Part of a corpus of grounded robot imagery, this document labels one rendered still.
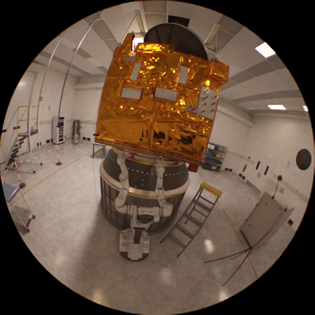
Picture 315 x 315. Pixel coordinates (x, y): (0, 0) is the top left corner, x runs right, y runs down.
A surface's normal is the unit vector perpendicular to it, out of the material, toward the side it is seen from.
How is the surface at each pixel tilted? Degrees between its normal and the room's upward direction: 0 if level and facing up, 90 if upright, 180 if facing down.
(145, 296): 0
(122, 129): 88
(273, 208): 90
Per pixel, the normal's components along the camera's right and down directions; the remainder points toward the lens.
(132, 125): -0.04, 0.27
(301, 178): -0.98, -0.21
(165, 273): 0.21, -0.93
